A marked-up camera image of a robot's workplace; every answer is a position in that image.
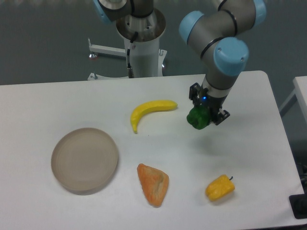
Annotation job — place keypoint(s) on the green bell pepper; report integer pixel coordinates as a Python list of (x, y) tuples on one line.
[(199, 117)]

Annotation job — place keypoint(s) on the yellow banana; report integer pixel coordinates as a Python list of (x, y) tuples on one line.
[(150, 107)]

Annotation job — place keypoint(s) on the black box at edge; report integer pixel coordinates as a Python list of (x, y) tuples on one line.
[(299, 205)]

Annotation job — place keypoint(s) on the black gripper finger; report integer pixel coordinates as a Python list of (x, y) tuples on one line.
[(195, 94), (218, 115)]

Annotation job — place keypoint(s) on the white side table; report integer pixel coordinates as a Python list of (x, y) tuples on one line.
[(298, 94)]

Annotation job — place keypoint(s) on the orange bread wedge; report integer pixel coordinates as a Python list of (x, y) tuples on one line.
[(154, 183)]

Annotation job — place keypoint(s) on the beige round plate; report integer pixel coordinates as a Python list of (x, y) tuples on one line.
[(85, 160)]

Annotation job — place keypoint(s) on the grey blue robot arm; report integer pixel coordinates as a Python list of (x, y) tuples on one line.
[(213, 39)]

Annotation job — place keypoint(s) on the yellow bell pepper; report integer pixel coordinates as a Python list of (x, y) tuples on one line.
[(219, 188)]

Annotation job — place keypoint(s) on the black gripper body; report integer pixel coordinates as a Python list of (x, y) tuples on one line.
[(214, 104)]

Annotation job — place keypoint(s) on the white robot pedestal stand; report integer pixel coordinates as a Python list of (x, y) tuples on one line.
[(141, 36)]

